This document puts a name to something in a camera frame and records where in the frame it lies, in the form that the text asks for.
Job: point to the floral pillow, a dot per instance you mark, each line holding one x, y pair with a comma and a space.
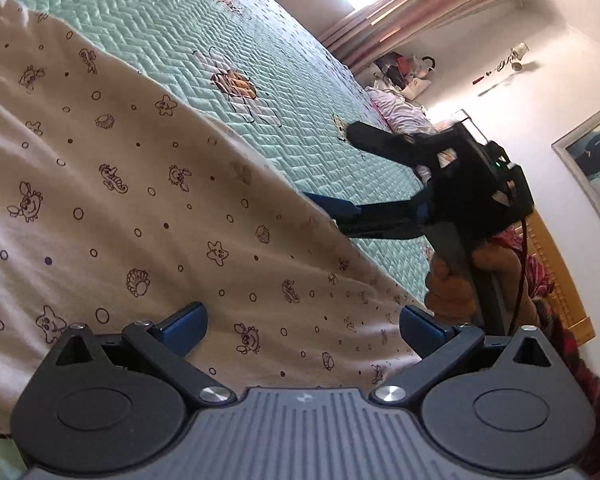
400, 110

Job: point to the cream printed pants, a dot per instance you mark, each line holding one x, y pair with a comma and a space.
130, 210

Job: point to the pile of bags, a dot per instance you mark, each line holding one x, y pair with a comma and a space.
405, 75

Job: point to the person's right hand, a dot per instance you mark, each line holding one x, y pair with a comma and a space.
450, 300

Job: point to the green quilted bedspread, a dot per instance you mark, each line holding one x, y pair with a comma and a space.
230, 25

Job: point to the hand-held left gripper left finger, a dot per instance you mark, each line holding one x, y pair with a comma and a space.
187, 324

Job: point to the wooden headboard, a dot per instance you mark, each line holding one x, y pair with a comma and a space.
560, 280

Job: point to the pink curtain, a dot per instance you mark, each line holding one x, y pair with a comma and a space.
410, 15

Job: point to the framed picture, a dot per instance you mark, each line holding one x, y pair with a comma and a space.
597, 170

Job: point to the person's right forearm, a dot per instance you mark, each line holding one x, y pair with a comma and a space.
580, 360

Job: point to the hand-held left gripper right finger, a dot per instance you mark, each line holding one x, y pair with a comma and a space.
420, 331

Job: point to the wall lamp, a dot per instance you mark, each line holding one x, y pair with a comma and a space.
515, 56

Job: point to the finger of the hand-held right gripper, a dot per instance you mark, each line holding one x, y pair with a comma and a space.
380, 219
390, 144

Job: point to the red wall ornament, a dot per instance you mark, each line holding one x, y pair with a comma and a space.
481, 78

